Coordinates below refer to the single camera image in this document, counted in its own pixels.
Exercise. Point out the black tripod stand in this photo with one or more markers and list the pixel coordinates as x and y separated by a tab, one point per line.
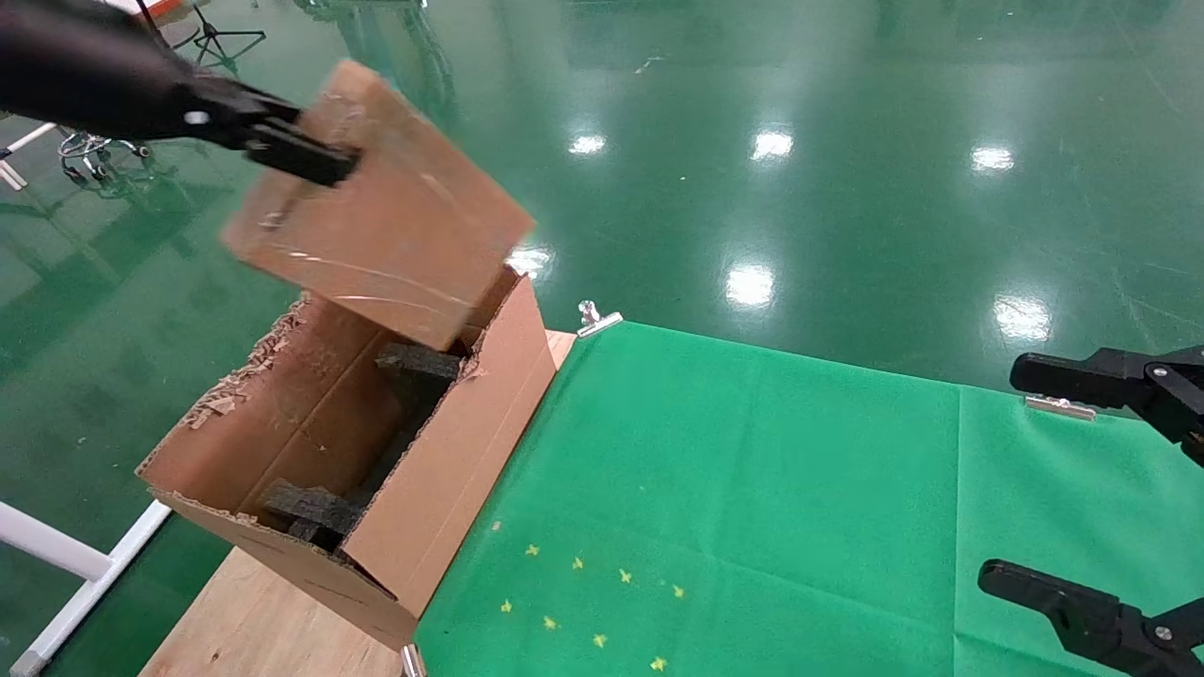
235	35

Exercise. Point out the small brown cardboard box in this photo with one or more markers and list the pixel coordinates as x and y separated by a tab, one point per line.
395	226

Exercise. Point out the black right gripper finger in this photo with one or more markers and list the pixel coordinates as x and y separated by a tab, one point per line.
1101	625
1129	381

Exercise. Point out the black round stool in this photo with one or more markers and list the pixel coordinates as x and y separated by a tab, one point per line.
87	141

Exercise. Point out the green table cloth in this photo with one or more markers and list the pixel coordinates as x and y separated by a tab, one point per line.
800	489

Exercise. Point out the white pipe table frame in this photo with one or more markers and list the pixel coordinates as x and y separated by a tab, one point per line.
47	550

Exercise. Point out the black foam block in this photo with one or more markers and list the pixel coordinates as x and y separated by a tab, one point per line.
310	508
419	365

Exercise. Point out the large open cardboard carton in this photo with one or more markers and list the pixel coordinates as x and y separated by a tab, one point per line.
451	470

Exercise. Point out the white pipe rack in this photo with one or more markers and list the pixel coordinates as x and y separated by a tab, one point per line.
28	138

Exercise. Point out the black round base stand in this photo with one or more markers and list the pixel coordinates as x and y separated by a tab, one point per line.
183	36

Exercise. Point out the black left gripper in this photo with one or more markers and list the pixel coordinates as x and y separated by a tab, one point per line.
85	66

